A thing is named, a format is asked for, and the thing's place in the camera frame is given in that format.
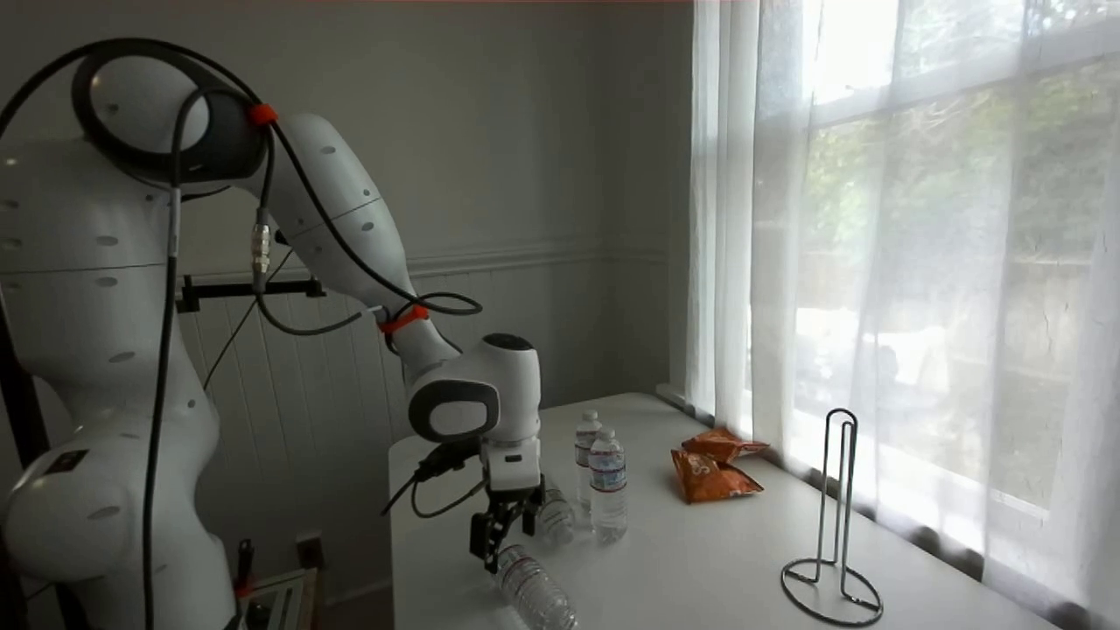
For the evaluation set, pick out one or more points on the left orange snack bag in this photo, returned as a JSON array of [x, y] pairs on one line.
[[727, 447]]

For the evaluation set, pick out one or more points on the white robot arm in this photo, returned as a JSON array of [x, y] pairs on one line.
[[89, 247]]

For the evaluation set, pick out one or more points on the metal paper towel holder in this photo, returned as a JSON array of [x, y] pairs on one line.
[[824, 583]]

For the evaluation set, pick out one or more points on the right orange snack bag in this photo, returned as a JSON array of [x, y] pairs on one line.
[[705, 482]]

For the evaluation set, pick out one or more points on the orange snack bag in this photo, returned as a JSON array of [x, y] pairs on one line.
[[727, 447], [705, 482]]

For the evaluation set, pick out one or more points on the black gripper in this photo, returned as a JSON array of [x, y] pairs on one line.
[[512, 491]]

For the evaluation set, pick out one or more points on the white sheer curtain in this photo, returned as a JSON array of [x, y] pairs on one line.
[[913, 207]]

